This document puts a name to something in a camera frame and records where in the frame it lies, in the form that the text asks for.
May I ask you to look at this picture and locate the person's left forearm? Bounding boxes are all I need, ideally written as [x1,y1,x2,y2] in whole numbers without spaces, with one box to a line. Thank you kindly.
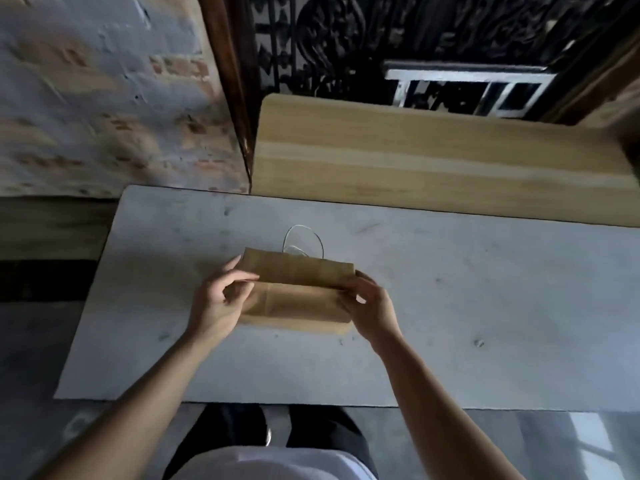
[30,330,222,480]

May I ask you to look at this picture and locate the brown paper bag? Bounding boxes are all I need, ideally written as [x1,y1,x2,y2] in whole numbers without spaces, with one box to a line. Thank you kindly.
[237,247,357,337]

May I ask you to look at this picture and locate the white bag handle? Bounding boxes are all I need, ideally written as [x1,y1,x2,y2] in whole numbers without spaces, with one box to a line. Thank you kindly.
[283,225,326,259]

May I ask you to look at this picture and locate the person's black trousers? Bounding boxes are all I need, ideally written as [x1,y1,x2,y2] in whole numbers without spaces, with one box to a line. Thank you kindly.
[162,404,378,480]

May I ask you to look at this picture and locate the dark wooden door frame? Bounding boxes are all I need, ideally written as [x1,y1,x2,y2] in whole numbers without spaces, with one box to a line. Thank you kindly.
[197,0,261,181]

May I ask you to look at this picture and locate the person's white shirt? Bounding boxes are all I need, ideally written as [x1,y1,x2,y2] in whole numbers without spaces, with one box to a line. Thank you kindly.
[169,446,377,480]

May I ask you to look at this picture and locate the black ornate metal grille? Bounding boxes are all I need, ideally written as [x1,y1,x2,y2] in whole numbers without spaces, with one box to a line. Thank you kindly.
[248,0,640,120]

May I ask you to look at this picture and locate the light wooden board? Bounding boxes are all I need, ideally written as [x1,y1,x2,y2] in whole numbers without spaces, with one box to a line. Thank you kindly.
[251,93,640,228]

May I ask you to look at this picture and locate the person's left hand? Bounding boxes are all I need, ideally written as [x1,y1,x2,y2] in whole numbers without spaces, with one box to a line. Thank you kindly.
[186,254,261,345]

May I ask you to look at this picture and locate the person's right forearm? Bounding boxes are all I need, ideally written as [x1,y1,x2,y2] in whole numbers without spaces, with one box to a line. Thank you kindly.
[371,333,526,480]

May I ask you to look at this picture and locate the white metal frame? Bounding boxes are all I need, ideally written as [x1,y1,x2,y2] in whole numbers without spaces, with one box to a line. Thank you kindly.
[384,65,557,119]

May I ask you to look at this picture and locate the person's right hand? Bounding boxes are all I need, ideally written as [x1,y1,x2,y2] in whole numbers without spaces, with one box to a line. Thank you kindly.
[339,270,404,351]

